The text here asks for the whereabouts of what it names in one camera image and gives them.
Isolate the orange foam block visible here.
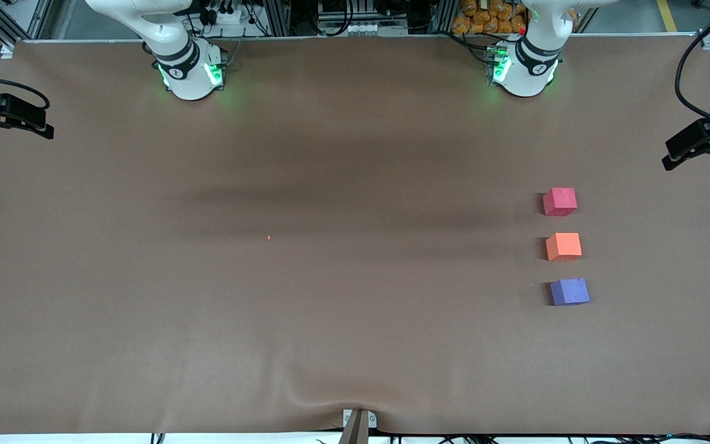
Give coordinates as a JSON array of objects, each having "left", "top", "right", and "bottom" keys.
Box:
[{"left": 545, "top": 232, "right": 582, "bottom": 262}]

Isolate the red foam block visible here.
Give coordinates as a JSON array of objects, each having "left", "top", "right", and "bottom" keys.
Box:
[{"left": 542, "top": 187, "right": 578, "bottom": 217}]

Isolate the purple foam block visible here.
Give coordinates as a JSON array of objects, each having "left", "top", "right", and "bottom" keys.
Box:
[{"left": 550, "top": 278, "right": 590, "bottom": 306}]

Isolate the orange packets pile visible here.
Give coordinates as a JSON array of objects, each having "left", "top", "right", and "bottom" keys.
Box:
[{"left": 452, "top": 0, "right": 528, "bottom": 35}]

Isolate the brown table mat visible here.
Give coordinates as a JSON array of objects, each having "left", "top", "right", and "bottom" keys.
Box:
[{"left": 0, "top": 34, "right": 710, "bottom": 435}]

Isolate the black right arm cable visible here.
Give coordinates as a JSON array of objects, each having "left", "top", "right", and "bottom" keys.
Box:
[{"left": 0, "top": 69, "right": 51, "bottom": 113}]

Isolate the white power strip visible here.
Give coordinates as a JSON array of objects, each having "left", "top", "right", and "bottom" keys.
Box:
[{"left": 203, "top": 5, "right": 245, "bottom": 25}]

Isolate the white terminal block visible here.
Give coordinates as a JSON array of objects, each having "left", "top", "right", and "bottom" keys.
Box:
[{"left": 341, "top": 23, "right": 409, "bottom": 36}]

